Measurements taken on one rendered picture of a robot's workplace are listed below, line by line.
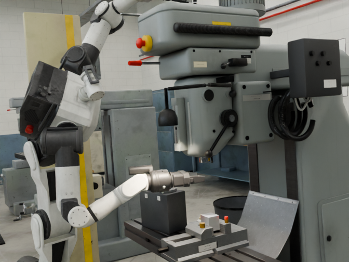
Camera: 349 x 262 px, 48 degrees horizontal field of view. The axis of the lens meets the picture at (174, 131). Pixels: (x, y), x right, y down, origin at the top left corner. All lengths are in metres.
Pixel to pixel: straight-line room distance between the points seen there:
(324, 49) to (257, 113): 0.35
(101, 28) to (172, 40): 0.53
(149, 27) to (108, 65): 9.69
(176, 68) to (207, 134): 0.28
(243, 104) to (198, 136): 0.23
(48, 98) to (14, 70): 8.96
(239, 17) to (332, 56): 0.38
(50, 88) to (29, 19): 1.62
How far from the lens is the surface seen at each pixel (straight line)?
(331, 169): 1.88
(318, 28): 6.64
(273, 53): 1.75
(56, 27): 3.23
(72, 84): 1.68
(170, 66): 1.57
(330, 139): 1.87
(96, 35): 1.87
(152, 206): 1.98
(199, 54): 1.49
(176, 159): 8.93
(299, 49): 1.50
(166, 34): 1.44
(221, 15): 1.57
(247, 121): 1.61
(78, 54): 1.76
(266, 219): 1.89
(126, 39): 11.56
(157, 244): 1.91
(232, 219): 3.51
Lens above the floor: 1.50
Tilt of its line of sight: 3 degrees down
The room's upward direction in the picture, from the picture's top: 4 degrees counter-clockwise
